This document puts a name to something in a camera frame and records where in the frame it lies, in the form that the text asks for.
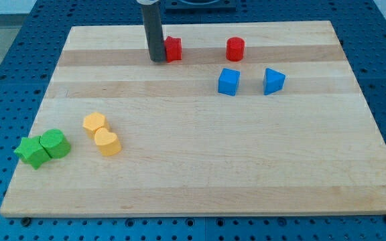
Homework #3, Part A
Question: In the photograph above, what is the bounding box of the blue triangle block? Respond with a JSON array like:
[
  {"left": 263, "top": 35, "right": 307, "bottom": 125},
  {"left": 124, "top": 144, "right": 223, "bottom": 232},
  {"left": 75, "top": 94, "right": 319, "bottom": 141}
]
[{"left": 263, "top": 68, "right": 286, "bottom": 95}]

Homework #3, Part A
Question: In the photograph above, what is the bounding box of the wooden board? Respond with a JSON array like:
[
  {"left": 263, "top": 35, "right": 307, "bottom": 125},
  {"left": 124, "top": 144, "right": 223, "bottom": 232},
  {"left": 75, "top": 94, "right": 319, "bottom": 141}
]
[{"left": 0, "top": 21, "right": 386, "bottom": 218}]

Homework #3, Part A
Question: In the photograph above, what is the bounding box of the blue cube block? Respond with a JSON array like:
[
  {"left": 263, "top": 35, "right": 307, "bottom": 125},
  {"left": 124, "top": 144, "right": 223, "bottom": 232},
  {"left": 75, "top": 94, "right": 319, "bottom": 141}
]
[{"left": 218, "top": 68, "right": 241, "bottom": 96}]

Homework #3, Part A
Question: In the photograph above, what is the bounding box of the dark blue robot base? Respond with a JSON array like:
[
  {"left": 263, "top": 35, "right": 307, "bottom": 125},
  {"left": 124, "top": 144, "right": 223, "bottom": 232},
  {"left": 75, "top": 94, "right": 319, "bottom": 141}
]
[{"left": 164, "top": 0, "right": 238, "bottom": 11}]

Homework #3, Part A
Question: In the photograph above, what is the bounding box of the green cylinder block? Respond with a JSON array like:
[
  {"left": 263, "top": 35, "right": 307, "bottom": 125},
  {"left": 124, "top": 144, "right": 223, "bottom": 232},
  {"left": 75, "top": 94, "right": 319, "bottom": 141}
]
[{"left": 40, "top": 129, "right": 71, "bottom": 159}]

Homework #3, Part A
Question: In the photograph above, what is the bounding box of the red star block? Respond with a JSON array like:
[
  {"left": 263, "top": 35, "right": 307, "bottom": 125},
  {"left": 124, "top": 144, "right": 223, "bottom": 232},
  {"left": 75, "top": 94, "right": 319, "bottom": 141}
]
[{"left": 164, "top": 36, "right": 182, "bottom": 62}]

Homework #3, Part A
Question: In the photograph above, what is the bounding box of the yellow heart block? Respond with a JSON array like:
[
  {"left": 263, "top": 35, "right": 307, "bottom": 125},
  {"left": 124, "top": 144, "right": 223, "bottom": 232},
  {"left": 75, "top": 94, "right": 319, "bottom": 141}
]
[{"left": 94, "top": 127, "right": 122, "bottom": 156}]

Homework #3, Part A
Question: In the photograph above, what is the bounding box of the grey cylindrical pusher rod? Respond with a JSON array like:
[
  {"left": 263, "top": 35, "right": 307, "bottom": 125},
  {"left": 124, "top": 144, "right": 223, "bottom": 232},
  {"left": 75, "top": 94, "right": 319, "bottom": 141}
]
[{"left": 139, "top": 0, "right": 166, "bottom": 62}]

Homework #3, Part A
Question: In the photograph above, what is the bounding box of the red cylinder block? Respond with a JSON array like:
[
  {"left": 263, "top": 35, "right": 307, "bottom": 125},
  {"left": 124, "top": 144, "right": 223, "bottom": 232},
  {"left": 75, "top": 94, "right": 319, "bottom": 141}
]
[{"left": 226, "top": 37, "right": 245, "bottom": 62}]

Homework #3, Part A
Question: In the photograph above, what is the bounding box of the green star block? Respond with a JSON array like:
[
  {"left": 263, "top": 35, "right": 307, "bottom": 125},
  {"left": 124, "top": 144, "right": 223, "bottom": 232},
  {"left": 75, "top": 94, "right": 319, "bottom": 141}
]
[{"left": 14, "top": 136, "right": 52, "bottom": 169}]

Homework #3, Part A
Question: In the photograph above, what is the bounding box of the yellow hexagon block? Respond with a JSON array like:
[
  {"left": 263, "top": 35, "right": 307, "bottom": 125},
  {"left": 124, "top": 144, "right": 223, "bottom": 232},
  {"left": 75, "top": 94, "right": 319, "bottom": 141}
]
[{"left": 82, "top": 112, "right": 110, "bottom": 139}]

